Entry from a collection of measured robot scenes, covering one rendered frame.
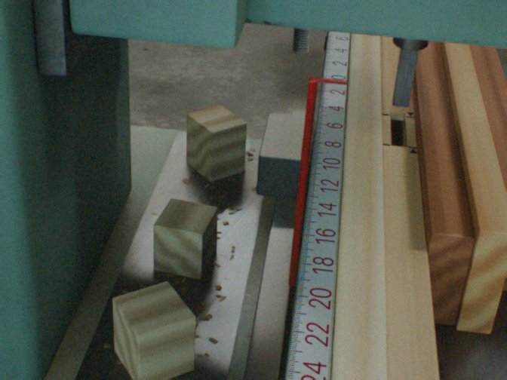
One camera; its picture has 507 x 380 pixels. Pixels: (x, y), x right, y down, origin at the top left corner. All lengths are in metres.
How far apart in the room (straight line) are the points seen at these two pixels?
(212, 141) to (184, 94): 2.00
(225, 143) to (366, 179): 0.28
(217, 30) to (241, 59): 2.52
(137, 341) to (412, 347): 0.19
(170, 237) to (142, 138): 0.19
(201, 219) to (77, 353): 0.12
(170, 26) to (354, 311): 0.16
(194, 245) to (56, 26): 0.20
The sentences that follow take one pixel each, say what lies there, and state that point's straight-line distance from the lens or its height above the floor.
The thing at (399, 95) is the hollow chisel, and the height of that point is 0.96.
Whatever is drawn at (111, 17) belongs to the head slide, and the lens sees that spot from 0.41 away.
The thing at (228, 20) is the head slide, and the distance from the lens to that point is 0.40.
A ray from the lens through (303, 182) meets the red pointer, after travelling 0.51.
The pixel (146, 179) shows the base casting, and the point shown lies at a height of 0.80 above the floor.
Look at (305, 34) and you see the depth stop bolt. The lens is 0.52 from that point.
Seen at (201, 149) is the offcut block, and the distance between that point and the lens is 0.68.
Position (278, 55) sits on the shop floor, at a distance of 2.97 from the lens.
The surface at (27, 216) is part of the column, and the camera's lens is 0.43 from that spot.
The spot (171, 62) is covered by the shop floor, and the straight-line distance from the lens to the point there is 2.87.
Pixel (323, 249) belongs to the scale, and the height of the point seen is 0.96.
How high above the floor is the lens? 1.16
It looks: 32 degrees down
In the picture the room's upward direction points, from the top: 4 degrees clockwise
